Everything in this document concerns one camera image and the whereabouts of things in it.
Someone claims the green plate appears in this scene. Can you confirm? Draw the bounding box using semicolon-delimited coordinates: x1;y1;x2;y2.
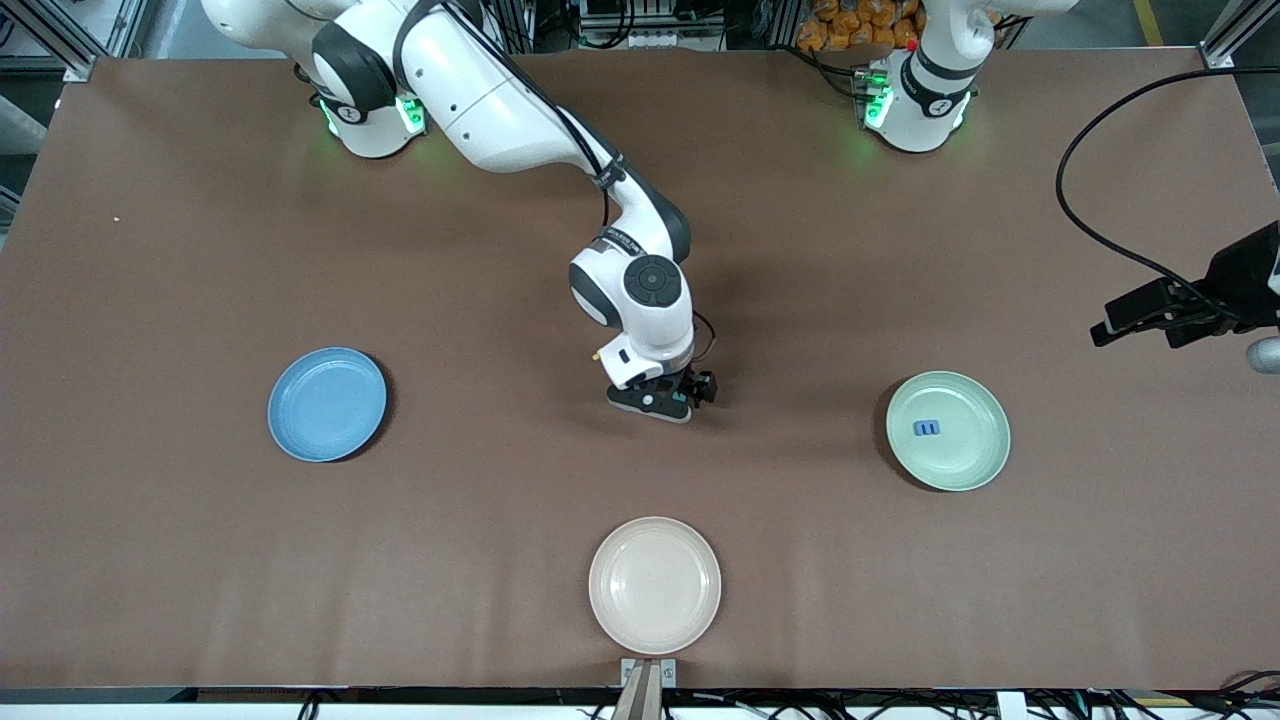
885;371;1012;493

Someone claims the beige plate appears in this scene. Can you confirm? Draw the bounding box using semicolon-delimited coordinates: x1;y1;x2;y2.
588;516;723;656

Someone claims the blue plate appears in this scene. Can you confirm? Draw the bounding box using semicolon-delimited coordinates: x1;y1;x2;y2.
268;347;388;463

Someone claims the bag of orange items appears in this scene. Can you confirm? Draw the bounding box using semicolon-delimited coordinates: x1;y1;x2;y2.
797;0;926;53

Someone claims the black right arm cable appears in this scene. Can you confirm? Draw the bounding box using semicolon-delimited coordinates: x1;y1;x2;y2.
395;0;717;366

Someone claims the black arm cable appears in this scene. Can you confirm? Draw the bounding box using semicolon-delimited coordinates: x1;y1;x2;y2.
1057;65;1280;321
395;0;717;366

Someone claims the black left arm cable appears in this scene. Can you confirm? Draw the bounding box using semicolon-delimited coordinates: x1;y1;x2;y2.
1057;65;1280;321

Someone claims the aluminium frame profile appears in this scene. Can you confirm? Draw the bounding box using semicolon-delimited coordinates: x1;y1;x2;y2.
0;0;101;83
1200;0;1280;71

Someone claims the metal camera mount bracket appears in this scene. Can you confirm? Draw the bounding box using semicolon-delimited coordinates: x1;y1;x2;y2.
620;658;677;720

